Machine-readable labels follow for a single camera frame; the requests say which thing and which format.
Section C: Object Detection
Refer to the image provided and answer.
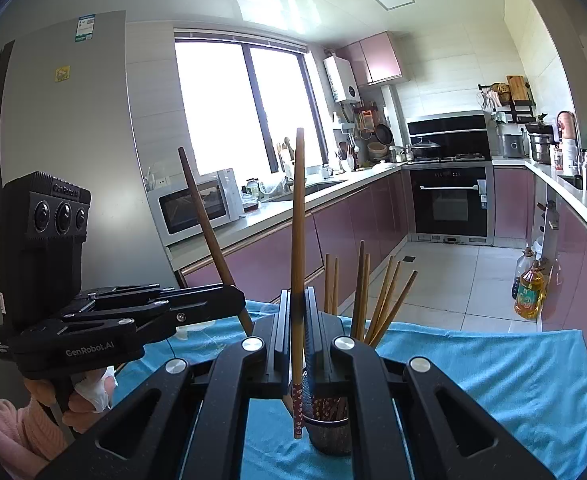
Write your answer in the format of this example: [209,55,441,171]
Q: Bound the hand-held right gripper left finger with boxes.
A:
[36,288,294,480]

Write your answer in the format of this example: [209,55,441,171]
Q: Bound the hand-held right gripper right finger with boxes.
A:
[304,287,557,480]

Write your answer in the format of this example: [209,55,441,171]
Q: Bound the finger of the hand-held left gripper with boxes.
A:
[62,285,247,344]
[74,282,235,314]

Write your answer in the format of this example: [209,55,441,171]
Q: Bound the black mesh basket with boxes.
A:
[280,392,354,457]

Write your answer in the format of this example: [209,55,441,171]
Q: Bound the person's left hand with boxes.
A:
[23,365,120,417]

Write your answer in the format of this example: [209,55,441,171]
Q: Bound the pink base cabinets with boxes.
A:
[178,167,417,306]
[493,165,587,376]

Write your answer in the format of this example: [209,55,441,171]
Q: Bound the white tissue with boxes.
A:
[73,366,118,409]

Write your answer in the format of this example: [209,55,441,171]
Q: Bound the white microwave oven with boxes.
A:
[148,167,245,247]

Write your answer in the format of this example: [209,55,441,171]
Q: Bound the grey refrigerator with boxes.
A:
[0,10,181,376]

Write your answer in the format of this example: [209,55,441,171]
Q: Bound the blue printed tablecloth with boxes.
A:
[108,300,587,480]

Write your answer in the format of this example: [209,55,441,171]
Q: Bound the black built-in oven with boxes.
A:
[409,165,494,247]

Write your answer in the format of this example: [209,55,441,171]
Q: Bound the kitchen window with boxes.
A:
[174,32,330,178]

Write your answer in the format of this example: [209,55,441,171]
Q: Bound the lidded wok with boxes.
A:
[410,136,444,162]

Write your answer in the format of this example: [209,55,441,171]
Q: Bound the cooking oil bottle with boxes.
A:
[514,259,547,321]

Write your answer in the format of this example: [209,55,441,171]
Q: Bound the black range hood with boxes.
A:
[406,114,490,161]

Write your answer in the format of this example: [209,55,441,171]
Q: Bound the white water heater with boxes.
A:
[323,55,361,104]

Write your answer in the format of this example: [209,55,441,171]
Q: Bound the steel rice cooker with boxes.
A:
[496,122,527,159]

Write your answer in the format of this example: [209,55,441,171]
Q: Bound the steel pot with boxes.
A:
[528,130,557,164]

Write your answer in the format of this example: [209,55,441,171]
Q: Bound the black shelf rack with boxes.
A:
[478,75,537,124]

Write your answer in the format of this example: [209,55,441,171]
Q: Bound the pink kettle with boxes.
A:
[555,110,579,171]

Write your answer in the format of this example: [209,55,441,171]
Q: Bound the pink wall cabinet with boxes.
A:
[336,31,411,87]

